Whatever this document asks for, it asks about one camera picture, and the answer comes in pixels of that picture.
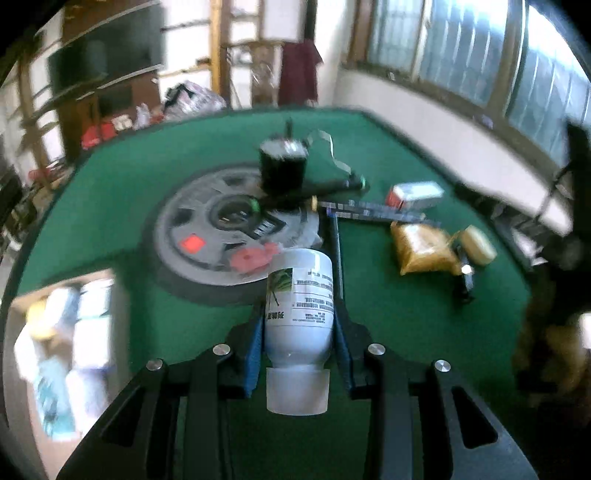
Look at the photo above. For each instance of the black television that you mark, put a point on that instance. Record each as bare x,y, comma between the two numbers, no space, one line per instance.
131,42

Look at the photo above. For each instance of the yellow tape roll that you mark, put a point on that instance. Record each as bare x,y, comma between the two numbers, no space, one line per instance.
42,318

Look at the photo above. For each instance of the cream earbud case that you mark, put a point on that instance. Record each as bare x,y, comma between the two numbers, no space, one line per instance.
477,246

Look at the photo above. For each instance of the teal cartoon tissue pack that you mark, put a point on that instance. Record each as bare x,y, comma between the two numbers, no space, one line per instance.
52,402

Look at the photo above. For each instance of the black stepper motor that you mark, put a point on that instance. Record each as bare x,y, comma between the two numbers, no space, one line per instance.
283,161

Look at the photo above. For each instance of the yellow packet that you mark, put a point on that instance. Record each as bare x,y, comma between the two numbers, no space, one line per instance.
424,248

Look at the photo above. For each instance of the red item plastic bag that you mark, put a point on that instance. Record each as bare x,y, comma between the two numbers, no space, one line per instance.
246,260

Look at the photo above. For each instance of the yellow-tipped black marker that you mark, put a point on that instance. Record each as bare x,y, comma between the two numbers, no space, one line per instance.
364,210

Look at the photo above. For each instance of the purple-tipped black marker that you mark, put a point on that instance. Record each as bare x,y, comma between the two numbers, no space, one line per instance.
335,236

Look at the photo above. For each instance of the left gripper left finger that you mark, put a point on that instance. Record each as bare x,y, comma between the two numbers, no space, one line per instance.
171,420

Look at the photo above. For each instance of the wooden chair with red cloth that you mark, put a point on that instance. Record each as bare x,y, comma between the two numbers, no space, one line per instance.
281,73

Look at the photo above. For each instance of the brown cardboard box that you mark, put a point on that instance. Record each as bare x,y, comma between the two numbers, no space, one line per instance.
65,358

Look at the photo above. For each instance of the white square case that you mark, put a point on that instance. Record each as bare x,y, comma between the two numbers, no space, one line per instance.
30,350

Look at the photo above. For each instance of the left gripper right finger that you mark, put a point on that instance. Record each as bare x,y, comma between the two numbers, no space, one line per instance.
426,421

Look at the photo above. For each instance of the white green medicine box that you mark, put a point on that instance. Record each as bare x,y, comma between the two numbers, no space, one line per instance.
92,334

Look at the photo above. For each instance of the round grey table centre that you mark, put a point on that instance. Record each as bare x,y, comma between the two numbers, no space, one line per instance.
191,235

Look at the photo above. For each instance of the grey red-ended box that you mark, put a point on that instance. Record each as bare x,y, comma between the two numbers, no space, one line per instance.
415,195

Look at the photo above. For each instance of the white pill bottle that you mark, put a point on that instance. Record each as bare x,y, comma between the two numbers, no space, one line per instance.
298,322

